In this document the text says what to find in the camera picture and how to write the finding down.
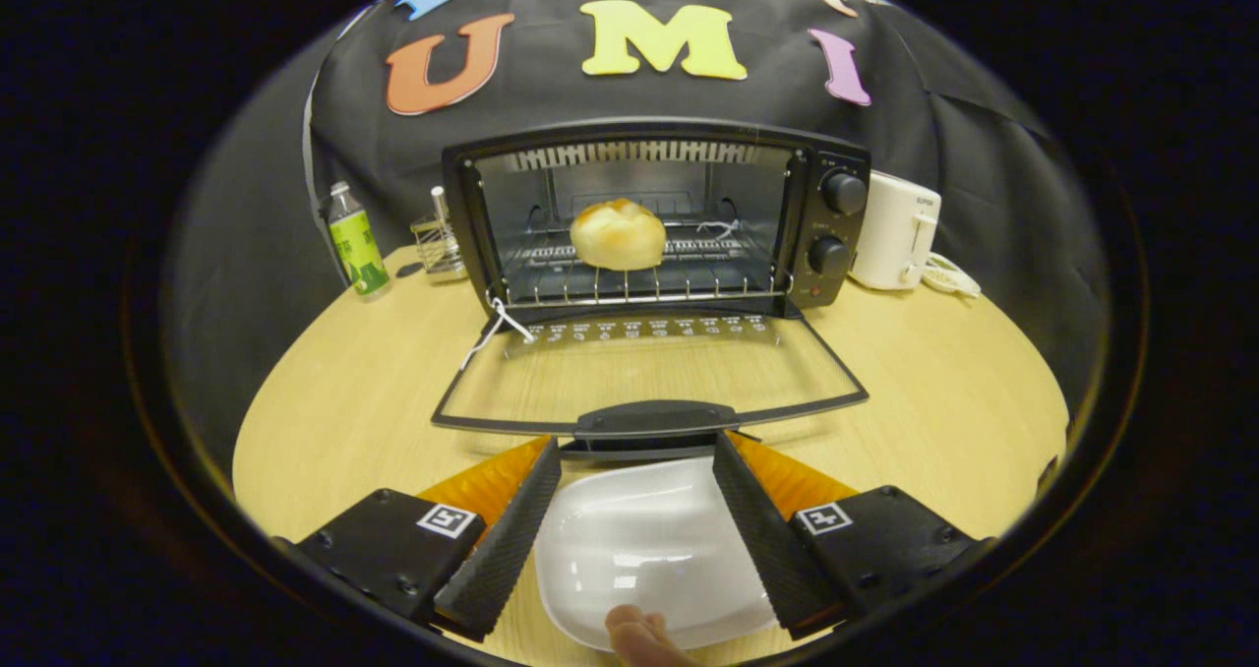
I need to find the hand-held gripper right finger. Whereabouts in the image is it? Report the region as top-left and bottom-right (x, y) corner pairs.
(712, 431), (989, 640)

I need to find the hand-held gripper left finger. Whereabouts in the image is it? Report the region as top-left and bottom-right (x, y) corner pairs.
(295, 437), (564, 643)

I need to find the black toaster oven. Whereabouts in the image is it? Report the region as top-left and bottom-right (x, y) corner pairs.
(431, 118), (873, 461)

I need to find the round bread bun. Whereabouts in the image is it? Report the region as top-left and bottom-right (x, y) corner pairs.
(570, 198), (668, 273)

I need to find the white pop-up toaster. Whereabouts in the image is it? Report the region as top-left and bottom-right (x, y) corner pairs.
(848, 170), (942, 291)

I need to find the white square plate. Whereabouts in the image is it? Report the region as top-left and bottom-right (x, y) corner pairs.
(533, 455), (778, 652)

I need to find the divided white snack dish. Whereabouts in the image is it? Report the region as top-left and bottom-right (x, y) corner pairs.
(922, 252), (983, 300)

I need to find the green label drink bottle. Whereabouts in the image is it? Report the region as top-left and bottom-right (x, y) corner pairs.
(327, 181), (391, 300)

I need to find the white string loop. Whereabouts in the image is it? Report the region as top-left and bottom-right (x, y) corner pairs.
(459, 295), (537, 373)

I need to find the small wire rack holder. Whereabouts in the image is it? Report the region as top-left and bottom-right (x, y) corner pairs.
(410, 187), (468, 282)

